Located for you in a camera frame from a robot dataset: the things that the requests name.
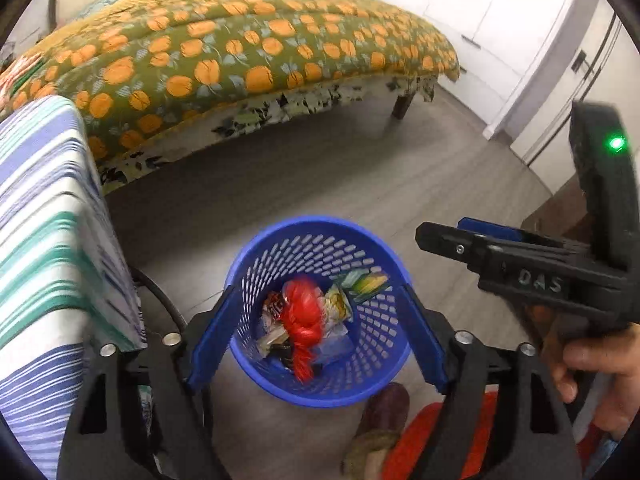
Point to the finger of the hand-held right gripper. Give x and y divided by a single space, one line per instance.
445 242
492 230

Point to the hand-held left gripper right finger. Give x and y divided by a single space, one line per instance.
425 335

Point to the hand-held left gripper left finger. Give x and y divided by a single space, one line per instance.
215 335

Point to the brown snack wrapper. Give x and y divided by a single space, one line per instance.
272 307

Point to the green snack packet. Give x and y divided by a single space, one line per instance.
366 282

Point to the red plastic bag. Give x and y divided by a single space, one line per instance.
300 320

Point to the blue plastic basket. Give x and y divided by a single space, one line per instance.
280 260

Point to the person's right hand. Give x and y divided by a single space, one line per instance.
605 375

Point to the brown wooden cabinet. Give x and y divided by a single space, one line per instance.
560 210

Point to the brown slipper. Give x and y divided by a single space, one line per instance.
377 425

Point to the person's orange pants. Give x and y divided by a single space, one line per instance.
440 440

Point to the dark bed leg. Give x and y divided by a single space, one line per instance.
402 105

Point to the blue green striped cloth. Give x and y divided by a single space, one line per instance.
45 260

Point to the white wardrobe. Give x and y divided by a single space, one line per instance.
525 35

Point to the leaf print bed skirt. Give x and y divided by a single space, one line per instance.
280 110

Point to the bed with orange-patterned blanket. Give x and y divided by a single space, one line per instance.
225 60

